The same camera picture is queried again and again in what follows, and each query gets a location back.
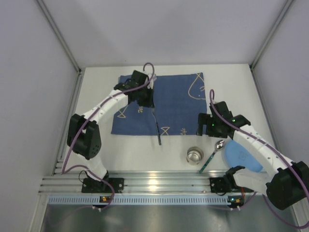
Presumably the spoon with green handle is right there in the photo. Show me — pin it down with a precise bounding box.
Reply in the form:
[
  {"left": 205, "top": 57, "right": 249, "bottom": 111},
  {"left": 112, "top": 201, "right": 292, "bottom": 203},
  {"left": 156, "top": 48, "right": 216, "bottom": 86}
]
[{"left": 198, "top": 140, "right": 225, "bottom": 174}]

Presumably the blue cloth placemat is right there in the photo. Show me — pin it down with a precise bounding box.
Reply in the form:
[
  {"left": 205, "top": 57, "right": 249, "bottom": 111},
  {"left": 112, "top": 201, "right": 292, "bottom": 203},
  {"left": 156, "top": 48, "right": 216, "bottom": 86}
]
[{"left": 111, "top": 72, "right": 207, "bottom": 136}]

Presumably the fork with green handle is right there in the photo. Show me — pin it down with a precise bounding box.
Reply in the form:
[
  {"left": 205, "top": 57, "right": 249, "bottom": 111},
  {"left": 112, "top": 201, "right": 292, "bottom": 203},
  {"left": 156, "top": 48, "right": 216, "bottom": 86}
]
[{"left": 151, "top": 108, "right": 162, "bottom": 145}]

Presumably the blue plastic plate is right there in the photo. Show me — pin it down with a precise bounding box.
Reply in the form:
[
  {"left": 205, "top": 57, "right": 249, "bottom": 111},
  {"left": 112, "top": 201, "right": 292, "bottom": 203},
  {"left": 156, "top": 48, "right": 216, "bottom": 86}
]
[{"left": 224, "top": 140, "right": 263, "bottom": 173}]

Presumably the small metal cup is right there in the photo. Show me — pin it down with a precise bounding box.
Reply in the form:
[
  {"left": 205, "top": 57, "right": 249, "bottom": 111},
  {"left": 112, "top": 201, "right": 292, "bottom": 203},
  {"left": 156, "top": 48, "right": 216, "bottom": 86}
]
[{"left": 186, "top": 146, "right": 204, "bottom": 165}]

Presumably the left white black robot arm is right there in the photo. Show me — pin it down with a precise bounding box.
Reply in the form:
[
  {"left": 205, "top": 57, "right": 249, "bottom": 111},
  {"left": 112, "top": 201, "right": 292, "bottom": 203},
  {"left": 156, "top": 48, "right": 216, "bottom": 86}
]
[{"left": 62, "top": 70, "right": 156, "bottom": 184}]

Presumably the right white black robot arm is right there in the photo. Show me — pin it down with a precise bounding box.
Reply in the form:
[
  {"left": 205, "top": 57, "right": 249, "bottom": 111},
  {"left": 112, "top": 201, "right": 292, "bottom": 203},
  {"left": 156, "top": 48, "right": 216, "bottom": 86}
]
[{"left": 197, "top": 101, "right": 309, "bottom": 210}]

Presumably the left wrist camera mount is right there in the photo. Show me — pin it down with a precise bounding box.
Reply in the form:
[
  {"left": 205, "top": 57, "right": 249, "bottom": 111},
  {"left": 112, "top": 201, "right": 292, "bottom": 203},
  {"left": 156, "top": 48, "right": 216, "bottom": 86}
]
[{"left": 147, "top": 74, "right": 157, "bottom": 89}]

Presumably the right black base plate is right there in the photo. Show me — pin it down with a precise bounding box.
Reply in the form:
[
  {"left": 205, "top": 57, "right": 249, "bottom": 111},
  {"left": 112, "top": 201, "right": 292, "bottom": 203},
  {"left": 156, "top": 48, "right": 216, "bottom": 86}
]
[{"left": 210, "top": 177, "right": 253, "bottom": 196}]

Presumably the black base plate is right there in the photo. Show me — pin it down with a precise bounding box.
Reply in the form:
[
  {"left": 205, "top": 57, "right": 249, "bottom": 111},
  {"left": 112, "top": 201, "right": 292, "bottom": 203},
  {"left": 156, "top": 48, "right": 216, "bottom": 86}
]
[
  {"left": 210, "top": 177, "right": 253, "bottom": 196},
  {"left": 81, "top": 177, "right": 124, "bottom": 193}
]

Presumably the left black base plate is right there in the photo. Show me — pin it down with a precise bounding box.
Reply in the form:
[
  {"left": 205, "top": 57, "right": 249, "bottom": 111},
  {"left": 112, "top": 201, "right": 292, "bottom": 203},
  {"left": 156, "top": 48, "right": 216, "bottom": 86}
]
[{"left": 81, "top": 177, "right": 124, "bottom": 193}]

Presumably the aluminium rail frame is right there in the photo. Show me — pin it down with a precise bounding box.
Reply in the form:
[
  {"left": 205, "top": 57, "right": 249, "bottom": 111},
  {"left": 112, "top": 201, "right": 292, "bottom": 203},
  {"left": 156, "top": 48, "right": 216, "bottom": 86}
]
[{"left": 38, "top": 170, "right": 301, "bottom": 194}]

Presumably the perforated grey cable duct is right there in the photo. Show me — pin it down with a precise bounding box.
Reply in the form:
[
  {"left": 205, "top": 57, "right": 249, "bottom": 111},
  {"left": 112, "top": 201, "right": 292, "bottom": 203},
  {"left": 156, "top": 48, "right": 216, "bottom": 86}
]
[{"left": 48, "top": 195, "right": 243, "bottom": 205}]

